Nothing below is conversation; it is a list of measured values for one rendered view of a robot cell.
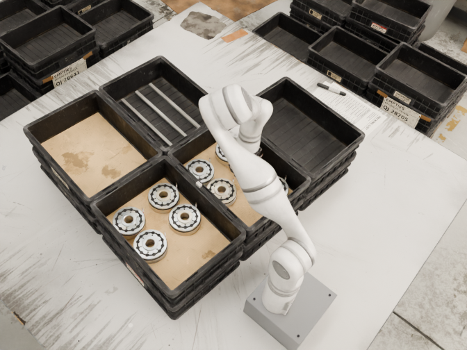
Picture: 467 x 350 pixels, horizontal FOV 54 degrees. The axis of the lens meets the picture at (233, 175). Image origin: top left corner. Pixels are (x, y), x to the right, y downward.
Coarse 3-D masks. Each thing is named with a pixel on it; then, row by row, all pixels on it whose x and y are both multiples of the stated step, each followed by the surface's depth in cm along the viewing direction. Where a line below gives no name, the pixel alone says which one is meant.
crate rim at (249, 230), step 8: (192, 136) 159; (184, 144) 157; (264, 144) 160; (168, 152) 155; (176, 160) 153; (288, 160) 156; (184, 168) 152; (296, 168) 155; (192, 176) 150; (304, 176) 153; (304, 184) 151; (208, 192) 147; (296, 192) 149; (216, 200) 145; (288, 200) 147; (224, 208) 144; (232, 216) 142; (240, 224) 141; (256, 224) 141; (248, 232) 140
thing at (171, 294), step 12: (144, 168) 150; (180, 168) 151; (132, 180) 148; (192, 180) 149; (108, 192) 144; (204, 192) 146; (216, 204) 144; (228, 216) 142; (108, 228) 138; (240, 228) 140; (120, 240) 135; (240, 240) 138; (132, 252) 133; (228, 252) 137; (144, 264) 131; (204, 264) 132; (192, 276) 131; (168, 288) 128; (180, 288) 128
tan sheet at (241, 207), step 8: (216, 144) 171; (208, 152) 169; (208, 160) 166; (216, 160) 167; (216, 168) 165; (224, 168) 165; (216, 176) 163; (224, 176) 163; (232, 176) 163; (240, 192) 159; (288, 192) 161; (240, 200) 158; (232, 208) 156; (240, 208) 156; (248, 208) 156; (240, 216) 154; (248, 216) 154; (256, 216) 154; (248, 224) 152
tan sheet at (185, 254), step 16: (144, 192) 157; (144, 208) 153; (160, 224) 150; (208, 224) 151; (128, 240) 146; (176, 240) 147; (192, 240) 148; (208, 240) 148; (224, 240) 148; (176, 256) 144; (192, 256) 144; (208, 256) 145; (160, 272) 141; (176, 272) 141; (192, 272) 141
